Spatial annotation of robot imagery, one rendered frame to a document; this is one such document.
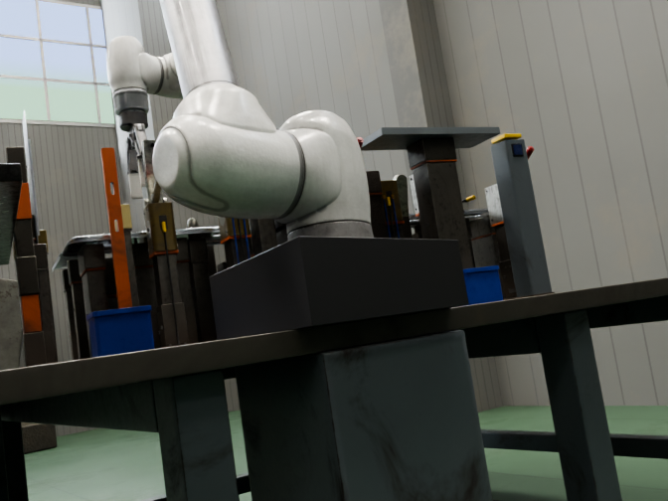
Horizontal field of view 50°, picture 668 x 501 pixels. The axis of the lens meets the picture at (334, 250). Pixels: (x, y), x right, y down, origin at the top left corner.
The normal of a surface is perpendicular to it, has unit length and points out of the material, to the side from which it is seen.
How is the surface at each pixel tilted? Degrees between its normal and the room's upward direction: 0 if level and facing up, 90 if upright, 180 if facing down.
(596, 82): 90
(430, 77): 90
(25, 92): 90
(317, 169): 92
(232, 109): 68
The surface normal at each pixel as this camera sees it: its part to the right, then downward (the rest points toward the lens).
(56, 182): 0.56, -0.18
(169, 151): -0.74, 0.07
